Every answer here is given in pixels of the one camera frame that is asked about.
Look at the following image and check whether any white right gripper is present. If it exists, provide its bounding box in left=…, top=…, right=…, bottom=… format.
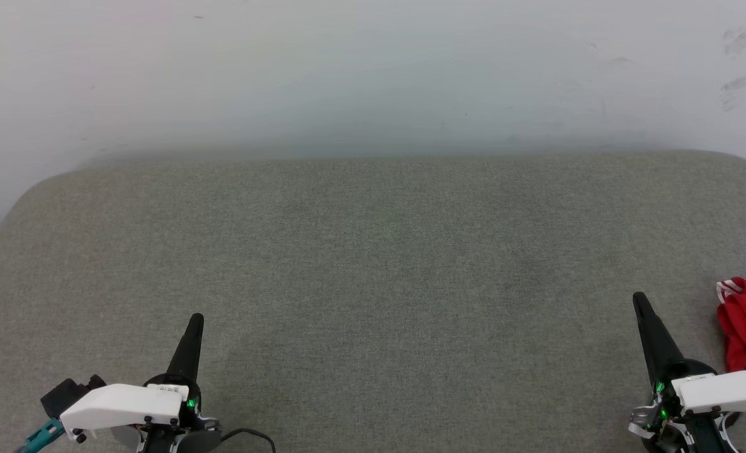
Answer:
left=627, top=291, right=746, bottom=453

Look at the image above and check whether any grey fabric sofa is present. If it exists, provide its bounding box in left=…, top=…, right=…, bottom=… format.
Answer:
left=0, top=150, right=746, bottom=453

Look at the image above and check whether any teal left cable connector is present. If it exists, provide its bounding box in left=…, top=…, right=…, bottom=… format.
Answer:
left=15, top=418, right=66, bottom=453

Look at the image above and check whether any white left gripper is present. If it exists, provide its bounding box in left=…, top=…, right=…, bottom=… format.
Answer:
left=59, top=312, right=223, bottom=453

